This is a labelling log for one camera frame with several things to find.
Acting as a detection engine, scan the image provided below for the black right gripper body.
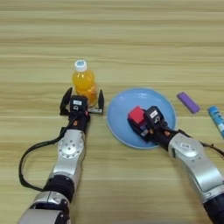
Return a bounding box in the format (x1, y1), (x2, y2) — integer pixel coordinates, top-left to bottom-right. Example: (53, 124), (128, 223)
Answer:
(139, 122), (179, 151)

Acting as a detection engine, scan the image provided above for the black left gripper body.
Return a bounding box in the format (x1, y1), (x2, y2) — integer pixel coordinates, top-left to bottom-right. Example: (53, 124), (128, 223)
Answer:
(68, 108), (104, 131)

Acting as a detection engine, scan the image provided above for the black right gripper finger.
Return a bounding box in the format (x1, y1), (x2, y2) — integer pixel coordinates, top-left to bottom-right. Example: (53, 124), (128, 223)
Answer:
(127, 116), (147, 135)

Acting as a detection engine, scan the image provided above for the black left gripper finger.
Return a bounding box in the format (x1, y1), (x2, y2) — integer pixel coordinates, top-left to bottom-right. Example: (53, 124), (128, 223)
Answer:
(59, 87), (74, 116)
(97, 89), (105, 115)

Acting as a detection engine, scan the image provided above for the red cube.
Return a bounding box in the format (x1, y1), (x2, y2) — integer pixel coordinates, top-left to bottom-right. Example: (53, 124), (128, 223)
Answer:
(128, 105), (147, 125)

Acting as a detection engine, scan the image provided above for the blue round plate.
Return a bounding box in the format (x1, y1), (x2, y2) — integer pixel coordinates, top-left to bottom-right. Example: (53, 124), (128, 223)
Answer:
(106, 87), (177, 150)

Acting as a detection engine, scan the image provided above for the orange juice bottle white cap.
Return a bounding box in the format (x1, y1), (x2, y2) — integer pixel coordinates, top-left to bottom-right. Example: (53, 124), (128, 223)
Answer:
(72, 59), (99, 109)

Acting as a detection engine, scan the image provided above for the purple rectangular block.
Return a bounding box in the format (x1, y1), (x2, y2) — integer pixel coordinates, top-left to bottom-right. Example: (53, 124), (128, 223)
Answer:
(177, 91), (201, 115)

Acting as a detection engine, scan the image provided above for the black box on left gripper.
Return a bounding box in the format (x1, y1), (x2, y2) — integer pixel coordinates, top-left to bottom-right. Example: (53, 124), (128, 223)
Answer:
(69, 94), (88, 112)

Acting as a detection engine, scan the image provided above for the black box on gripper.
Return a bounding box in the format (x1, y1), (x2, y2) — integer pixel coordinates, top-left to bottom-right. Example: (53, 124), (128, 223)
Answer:
(69, 94), (88, 112)
(144, 105), (165, 130)

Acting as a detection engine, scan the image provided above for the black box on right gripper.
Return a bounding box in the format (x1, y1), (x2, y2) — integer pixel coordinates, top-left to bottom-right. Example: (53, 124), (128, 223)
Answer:
(144, 105), (165, 130)

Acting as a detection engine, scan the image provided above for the blue glue stick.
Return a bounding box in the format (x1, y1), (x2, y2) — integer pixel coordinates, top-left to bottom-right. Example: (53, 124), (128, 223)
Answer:
(206, 105), (224, 140)

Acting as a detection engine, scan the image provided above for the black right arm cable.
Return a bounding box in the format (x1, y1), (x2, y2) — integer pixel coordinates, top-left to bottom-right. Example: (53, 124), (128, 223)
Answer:
(200, 141), (224, 157)

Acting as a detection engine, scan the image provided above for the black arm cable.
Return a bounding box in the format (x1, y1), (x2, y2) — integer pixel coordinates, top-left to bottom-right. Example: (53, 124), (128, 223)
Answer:
(200, 141), (224, 157)
(18, 125), (69, 192)

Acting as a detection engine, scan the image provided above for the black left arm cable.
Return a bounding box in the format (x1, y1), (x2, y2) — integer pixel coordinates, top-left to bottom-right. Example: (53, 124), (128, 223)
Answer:
(18, 125), (69, 192)

